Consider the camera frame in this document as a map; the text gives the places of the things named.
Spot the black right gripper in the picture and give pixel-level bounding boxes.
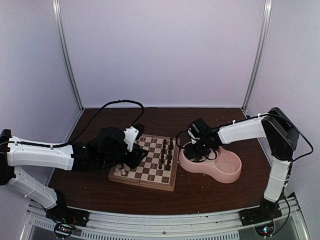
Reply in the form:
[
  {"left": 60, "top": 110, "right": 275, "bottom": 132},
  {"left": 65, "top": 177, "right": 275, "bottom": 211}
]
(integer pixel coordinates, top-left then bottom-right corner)
[{"left": 184, "top": 138, "right": 211, "bottom": 160}]

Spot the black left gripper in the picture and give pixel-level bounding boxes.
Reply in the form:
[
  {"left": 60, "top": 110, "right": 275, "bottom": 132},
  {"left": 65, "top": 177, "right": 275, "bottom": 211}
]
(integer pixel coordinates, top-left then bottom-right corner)
[{"left": 99, "top": 143, "right": 149, "bottom": 169}]

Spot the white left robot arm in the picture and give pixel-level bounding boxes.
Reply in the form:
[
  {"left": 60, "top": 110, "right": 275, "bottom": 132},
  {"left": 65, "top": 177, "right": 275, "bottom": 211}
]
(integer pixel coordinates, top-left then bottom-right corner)
[{"left": 0, "top": 123, "right": 148, "bottom": 222}]

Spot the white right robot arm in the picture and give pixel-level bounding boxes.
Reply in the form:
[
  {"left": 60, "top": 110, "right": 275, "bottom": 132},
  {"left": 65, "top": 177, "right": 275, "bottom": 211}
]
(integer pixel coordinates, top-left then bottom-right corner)
[{"left": 179, "top": 107, "right": 299, "bottom": 221}]

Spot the white chess pieces row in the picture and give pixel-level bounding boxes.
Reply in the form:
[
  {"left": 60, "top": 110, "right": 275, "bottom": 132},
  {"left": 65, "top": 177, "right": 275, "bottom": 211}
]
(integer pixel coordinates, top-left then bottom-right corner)
[{"left": 114, "top": 164, "right": 126, "bottom": 176}]

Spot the wooden chess board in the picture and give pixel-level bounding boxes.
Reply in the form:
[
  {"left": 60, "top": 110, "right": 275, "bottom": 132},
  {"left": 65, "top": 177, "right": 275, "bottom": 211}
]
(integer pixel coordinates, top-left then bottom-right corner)
[{"left": 108, "top": 134, "right": 181, "bottom": 192}]

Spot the pink plastic double bowl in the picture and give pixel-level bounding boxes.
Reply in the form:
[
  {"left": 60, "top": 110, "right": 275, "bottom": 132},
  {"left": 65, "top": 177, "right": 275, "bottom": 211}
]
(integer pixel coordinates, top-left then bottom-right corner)
[{"left": 179, "top": 147, "right": 242, "bottom": 184}]

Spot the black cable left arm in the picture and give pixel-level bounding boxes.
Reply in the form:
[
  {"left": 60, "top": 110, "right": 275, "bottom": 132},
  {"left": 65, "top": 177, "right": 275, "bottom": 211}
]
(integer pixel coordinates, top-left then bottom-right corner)
[{"left": 52, "top": 100, "right": 145, "bottom": 148}]

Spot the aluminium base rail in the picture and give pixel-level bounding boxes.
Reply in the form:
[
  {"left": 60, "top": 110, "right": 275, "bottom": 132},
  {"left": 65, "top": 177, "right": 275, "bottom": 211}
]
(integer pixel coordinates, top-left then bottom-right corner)
[{"left": 20, "top": 197, "right": 306, "bottom": 240}]

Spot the aluminium frame post right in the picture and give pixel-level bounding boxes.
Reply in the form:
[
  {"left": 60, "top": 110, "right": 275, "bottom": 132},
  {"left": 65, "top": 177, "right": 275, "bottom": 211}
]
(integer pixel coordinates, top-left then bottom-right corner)
[{"left": 241, "top": 0, "right": 273, "bottom": 115}]

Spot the aluminium frame post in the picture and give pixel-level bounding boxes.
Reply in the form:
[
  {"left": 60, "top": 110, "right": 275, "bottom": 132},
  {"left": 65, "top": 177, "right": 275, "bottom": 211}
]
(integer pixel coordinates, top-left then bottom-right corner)
[
  {"left": 52, "top": 0, "right": 84, "bottom": 112},
  {"left": 241, "top": 0, "right": 273, "bottom": 115}
]

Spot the aluminium frame post left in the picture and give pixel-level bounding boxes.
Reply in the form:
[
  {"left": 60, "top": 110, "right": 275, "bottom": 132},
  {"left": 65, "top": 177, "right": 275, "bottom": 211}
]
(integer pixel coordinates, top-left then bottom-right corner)
[{"left": 52, "top": 0, "right": 84, "bottom": 112}]

